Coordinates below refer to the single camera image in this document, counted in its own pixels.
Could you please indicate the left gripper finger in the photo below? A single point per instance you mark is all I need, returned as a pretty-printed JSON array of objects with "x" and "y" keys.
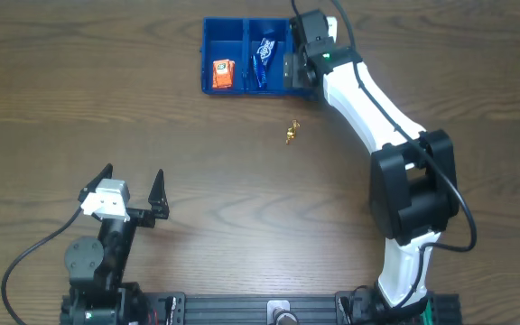
[
  {"x": 158, "y": 198},
  {"x": 99, "y": 175}
]

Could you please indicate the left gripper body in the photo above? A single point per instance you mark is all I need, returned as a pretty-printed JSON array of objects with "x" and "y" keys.
[{"x": 142, "y": 218}]

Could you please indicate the orange candy box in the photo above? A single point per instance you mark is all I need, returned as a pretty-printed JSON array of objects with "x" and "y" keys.
[
  {"x": 220, "y": 79},
  {"x": 232, "y": 72}
]

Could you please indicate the blue candy pack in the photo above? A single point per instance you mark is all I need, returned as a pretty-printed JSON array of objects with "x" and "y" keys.
[
  {"x": 266, "y": 49},
  {"x": 260, "y": 74}
]

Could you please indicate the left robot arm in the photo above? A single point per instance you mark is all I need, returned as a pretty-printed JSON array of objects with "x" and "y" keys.
[{"x": 84, "y": 259}]

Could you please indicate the gold wrapped candy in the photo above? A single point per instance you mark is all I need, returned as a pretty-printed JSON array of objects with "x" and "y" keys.
[{"x": 292, "y": 132}]

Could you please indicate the blue tray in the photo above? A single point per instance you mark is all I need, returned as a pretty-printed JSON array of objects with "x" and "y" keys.
[{"x": 224, "y": 40}]

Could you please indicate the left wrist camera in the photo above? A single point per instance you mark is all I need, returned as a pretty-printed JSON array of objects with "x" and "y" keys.
[{"x": 106, "y": 198}]

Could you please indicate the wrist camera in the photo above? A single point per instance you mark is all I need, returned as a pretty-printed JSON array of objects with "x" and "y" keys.
[
  {"x": 331, "y": 29},
  {"x": 106, "y": 198}
]

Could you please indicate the mounting rail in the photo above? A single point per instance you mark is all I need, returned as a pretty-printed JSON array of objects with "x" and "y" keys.
[{"x": 233, "y": 309}]

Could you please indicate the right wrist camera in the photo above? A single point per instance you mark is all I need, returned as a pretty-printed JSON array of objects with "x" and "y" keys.
[{"x": 331, "y": 29}]

